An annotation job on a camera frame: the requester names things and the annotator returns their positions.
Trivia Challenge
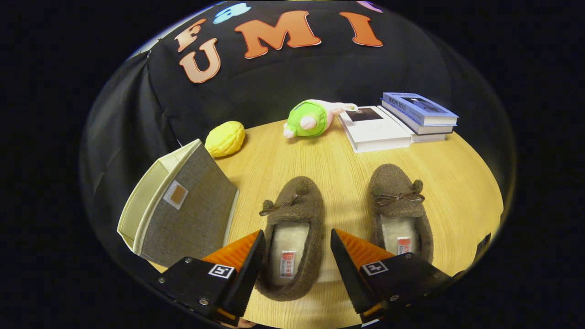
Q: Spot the grey fabric storage box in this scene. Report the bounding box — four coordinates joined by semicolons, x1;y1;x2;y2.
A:
117;139;239;268

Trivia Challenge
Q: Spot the black backdrop cloth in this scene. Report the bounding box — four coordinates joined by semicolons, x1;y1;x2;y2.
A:
80;0;517;238

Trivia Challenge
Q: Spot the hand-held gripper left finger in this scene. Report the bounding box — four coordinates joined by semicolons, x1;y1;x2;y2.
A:
153;230;266;326

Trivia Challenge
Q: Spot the yellow ridged ball toy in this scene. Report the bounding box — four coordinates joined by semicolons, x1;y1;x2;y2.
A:
205;121;246;159

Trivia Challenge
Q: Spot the blue cover book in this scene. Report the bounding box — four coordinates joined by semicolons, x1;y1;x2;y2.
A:
382;92;459;127

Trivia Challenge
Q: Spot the white book with dark photo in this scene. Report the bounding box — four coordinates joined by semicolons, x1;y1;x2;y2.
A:
339;106;413;153

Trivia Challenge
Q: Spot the white book with blue spine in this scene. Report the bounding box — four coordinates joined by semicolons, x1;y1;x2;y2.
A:
381;103;454;135

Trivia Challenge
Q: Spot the brown fuzzy shoe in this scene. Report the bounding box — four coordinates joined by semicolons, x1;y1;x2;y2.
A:
368;164;435;265
255;176;326;302

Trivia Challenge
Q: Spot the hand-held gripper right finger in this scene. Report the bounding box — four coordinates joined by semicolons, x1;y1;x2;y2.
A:
330;228;453;324

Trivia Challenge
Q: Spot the green and pink plush toy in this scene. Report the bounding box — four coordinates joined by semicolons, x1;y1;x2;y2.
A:
283;100;358;138

